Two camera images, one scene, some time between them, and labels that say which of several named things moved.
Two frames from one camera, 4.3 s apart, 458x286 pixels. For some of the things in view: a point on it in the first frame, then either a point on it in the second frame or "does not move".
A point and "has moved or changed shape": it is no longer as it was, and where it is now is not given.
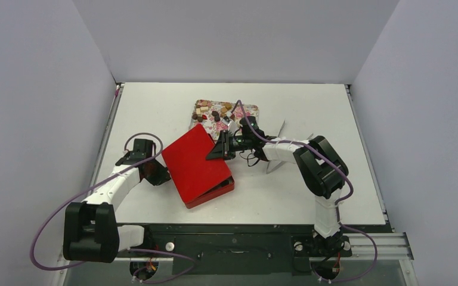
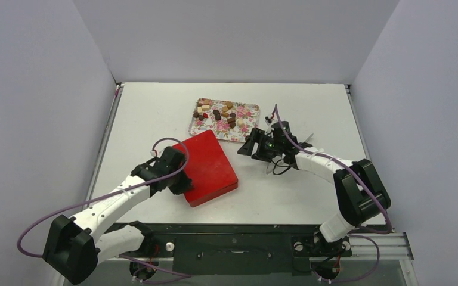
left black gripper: x=163 y=176 → x=184 y=186
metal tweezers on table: x=272 y=165 does not move
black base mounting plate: x=246 y=249 does not move
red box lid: x=185 y=160 has moved or changed shape
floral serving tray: x=209 y=114 does not move
